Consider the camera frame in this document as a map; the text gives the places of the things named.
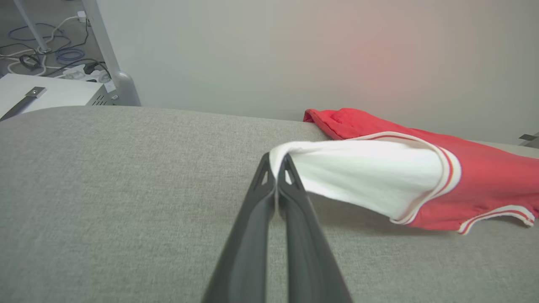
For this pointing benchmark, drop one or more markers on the grey fabric sofa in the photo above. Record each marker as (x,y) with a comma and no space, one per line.
(105,202)

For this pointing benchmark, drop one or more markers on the white metal equipment box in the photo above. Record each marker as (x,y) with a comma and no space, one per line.
(63,92)

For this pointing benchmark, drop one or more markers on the red and white garment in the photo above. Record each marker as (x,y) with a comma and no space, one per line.
(484,181)

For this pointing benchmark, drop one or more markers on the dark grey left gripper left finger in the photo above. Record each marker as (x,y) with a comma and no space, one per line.
(246,252)

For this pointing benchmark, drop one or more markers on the white power strip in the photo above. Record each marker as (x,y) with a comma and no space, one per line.
(78,75)

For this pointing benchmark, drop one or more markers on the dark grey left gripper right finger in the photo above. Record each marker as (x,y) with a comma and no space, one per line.
(307,261)

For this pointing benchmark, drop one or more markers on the grey metal stand leg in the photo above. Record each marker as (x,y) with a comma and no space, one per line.
(124,88)

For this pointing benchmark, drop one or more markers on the white slanted metal leg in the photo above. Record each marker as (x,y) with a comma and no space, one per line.
(29,25)

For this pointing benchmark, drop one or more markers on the black power plug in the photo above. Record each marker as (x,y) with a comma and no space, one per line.
(89,67)

